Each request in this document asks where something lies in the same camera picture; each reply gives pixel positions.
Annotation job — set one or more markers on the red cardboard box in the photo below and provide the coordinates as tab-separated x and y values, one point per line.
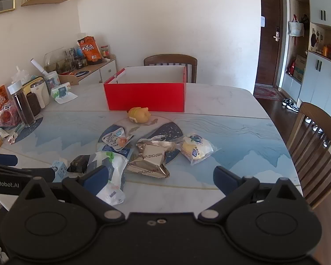
146	96

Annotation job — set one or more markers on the tissue pack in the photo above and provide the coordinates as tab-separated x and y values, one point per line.
61	92

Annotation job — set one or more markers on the black snack packet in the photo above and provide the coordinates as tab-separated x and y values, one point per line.
78	164

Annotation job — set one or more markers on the hanging grey tote bag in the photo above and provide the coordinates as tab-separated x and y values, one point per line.
296	27

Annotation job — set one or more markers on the dark brown door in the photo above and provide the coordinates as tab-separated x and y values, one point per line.
267	33

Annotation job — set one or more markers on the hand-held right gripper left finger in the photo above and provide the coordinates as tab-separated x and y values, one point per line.
96	177

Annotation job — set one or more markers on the clear plastic bag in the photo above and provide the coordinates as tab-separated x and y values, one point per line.
20	74

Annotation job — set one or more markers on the gold foil snack packet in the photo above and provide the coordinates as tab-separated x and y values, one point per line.
151	158

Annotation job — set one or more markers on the red mesh bag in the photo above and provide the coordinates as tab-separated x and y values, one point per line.
8	116

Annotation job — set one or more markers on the white green snack packet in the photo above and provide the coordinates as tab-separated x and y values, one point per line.
113	168

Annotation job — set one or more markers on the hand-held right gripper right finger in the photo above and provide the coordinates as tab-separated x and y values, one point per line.
224	178

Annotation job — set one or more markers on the blue snack packet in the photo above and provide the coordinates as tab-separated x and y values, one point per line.
125	152

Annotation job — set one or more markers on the brown cup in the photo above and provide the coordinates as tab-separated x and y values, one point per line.
33	103

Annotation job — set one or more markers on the yellow plush toy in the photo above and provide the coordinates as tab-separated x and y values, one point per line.
138	114

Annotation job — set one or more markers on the white orange snack packet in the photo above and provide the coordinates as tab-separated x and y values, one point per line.
114	138

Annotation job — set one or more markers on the white blue patterned desktop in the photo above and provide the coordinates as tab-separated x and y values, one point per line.
237	110

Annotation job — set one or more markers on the white thermos jug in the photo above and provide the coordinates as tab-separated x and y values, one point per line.
40	93

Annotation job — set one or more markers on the small light blue carton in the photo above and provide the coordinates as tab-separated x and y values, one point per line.
58	168

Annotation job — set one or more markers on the red lid jar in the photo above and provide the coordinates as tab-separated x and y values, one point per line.
105	52

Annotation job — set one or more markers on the cardboard boxes in cabinet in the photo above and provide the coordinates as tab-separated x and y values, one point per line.
300	67

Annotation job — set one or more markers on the white paper roll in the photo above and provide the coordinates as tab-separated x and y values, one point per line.
38	66

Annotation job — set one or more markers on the patterned door rug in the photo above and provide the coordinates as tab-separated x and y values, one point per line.
267	93

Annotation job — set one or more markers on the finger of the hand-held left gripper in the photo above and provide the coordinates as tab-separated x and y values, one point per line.
2	159
40	174

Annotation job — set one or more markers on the orange paper packet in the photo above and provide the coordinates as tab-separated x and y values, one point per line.
0	98

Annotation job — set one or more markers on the clear acrylic box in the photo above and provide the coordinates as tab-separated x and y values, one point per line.
56	60

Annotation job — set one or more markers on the pair of sneakers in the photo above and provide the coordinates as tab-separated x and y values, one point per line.
290	105

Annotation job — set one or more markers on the white wooden side cabinet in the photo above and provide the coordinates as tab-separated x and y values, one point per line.
96	71

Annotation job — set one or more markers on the brown wooden chair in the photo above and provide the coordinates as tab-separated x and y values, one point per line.
314	143
169	60

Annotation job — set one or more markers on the glass bottle white lid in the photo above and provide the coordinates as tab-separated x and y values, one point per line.
21	105

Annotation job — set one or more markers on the blueberry bread packet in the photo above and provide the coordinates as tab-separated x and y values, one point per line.
195	149

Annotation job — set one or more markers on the orange snack bag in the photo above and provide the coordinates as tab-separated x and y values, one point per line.
89	49

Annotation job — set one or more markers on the white printed cup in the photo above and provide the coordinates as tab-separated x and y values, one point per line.
52	80

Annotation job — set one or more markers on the white wall cabinet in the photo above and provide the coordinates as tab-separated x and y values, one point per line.
322	69

